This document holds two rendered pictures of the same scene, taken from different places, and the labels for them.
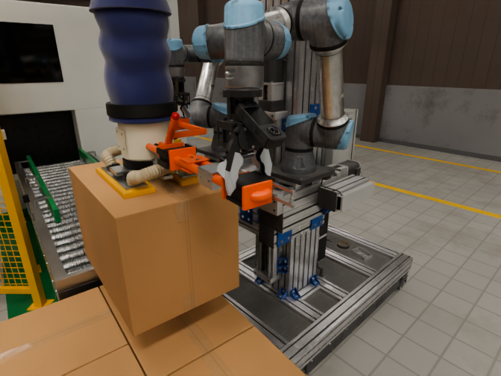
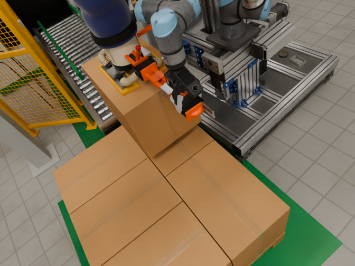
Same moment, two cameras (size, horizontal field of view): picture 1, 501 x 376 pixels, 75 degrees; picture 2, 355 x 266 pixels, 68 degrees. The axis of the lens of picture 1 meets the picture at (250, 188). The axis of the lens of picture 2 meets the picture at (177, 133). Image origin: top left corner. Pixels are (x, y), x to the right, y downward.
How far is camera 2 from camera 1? 0.49 m
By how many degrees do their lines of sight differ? 33
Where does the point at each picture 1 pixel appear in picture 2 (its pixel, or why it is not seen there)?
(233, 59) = (164, 52)
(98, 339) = (132, 156)
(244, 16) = (164, 31)
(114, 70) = (89, 16)
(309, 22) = not seen: outside the picture
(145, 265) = (146, 129)
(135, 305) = (146, 146)
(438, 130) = not seen: outside the picture
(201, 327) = (184, 143)
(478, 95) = not seen: outside the picture
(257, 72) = (179, 55)
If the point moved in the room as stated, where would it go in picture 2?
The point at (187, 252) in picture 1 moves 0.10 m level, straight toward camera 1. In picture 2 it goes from (166, 115) to (169, 129)
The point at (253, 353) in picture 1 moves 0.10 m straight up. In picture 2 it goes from (214, 155) to (212, 146)
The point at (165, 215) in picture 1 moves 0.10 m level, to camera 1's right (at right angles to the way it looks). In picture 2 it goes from (149, 103) to (168, 100)
